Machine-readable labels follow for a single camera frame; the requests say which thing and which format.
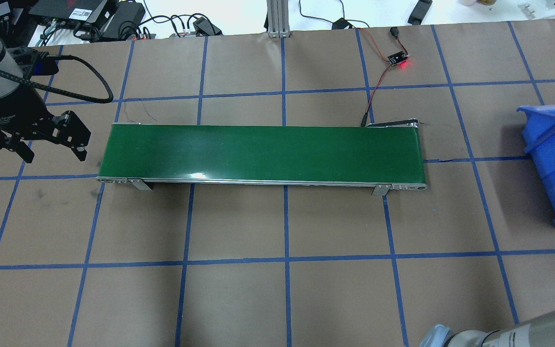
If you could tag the aluminium frame post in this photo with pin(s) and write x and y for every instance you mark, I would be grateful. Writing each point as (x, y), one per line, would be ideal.
(277, 19)

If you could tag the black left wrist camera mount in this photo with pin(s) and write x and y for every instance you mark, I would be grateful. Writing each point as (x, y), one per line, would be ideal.
(33, 62)

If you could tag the green conveyor belt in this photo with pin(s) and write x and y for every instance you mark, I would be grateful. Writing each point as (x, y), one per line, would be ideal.
(383, 158)

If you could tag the black power adapter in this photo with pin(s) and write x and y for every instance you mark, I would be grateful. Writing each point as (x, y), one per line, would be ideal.
(419, 12)

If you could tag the small controller board red led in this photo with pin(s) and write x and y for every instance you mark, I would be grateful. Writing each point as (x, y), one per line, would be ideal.
(397, 59)

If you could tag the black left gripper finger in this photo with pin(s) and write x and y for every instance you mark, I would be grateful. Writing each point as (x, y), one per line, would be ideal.
(79, 151)
(24, 152)

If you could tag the black electronics box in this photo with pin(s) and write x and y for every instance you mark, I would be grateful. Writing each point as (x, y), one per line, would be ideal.
(87, 13)

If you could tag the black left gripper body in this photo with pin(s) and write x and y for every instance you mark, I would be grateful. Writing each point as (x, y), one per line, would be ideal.
(8, 107)

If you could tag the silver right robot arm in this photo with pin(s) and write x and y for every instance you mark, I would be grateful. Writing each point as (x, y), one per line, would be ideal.
(536, 332)

